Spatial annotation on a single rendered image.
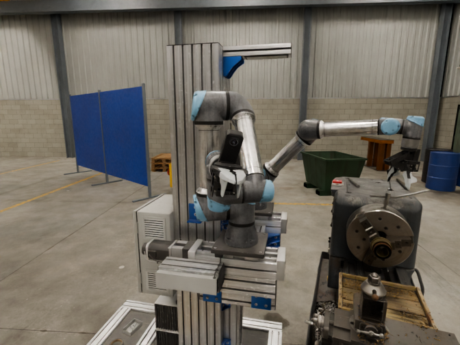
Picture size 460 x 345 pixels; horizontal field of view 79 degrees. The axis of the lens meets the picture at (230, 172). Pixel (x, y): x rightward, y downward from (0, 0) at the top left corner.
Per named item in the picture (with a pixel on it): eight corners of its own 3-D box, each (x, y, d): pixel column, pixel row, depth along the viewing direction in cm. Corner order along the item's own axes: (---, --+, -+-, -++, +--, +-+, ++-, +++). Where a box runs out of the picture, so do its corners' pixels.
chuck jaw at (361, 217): (370, 234, 149) (356, 216, 150) (378, 230, 147) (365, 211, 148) (372, 243, 139) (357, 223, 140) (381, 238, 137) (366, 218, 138)
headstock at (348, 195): (330, 222, 227) (333, 175, 219) (397, 231, 209) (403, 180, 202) (326, 254, 173) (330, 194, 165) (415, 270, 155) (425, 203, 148)
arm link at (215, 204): (242, 212, 90) (243, 179, 88) (207, 214, 88) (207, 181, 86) (237, 205, 98) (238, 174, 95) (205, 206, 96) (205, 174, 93)
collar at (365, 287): (359, 281, 101) (360, 274, 100) (384, 286, 98) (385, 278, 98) (361, 294, 94) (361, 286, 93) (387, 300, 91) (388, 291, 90)
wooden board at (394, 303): (338, 278, 148) (339, 272, 147) (418, 294, 134) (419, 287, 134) (337, 315, 120) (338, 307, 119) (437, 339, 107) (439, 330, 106)
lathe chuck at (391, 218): (341, 251, 162) (352, 200, 155) (402, 266, 151) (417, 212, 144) (341, 258, 154) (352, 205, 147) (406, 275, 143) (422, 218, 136)
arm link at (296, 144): (247, 177, 179) (309, 113, 153) (257, 173, 191) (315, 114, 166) (259, 192, 176) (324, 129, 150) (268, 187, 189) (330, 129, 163)
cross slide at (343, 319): (324, 313, 113) (325, 303, 112) (453, 345, 97) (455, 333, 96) (321, 343, 98) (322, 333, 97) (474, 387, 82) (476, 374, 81)
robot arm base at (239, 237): (220, 246, 119) (220, 224, 117) (228, 232, 134) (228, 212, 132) (256, 249, 116) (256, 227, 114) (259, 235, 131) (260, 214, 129)
